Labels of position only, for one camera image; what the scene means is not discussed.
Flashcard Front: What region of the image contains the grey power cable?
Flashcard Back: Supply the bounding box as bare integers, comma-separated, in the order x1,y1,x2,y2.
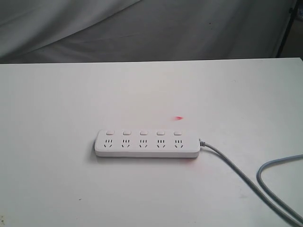
198,138,303,227

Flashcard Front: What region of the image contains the white five-outlet power strip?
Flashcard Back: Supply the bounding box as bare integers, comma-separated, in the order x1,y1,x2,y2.
94,129,201,158

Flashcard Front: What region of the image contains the black tripod stand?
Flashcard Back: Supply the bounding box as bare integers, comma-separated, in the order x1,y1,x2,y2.
275,0,300,58

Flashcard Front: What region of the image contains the grey backdrop cloth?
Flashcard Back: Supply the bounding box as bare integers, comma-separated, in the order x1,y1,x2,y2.
0,0,294,63

